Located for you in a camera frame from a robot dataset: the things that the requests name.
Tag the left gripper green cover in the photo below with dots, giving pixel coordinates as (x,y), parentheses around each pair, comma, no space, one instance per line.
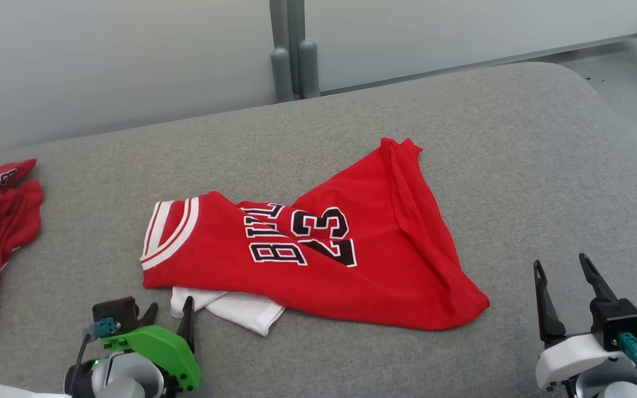
(163,354)

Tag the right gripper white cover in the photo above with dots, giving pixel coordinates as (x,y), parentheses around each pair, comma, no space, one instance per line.
(567,359)

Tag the red Bulls 23 jersey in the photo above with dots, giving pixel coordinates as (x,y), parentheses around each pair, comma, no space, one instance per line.
(396,249)

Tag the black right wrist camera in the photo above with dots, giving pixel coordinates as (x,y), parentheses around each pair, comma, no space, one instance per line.
(617,318)

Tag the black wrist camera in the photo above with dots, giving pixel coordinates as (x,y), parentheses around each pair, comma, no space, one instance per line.
(116,309)
(617,318)

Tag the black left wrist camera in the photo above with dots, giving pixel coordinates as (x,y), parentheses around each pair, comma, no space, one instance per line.
(116,309)

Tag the grey double partition post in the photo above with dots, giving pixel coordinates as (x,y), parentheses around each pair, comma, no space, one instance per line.
(278,27)

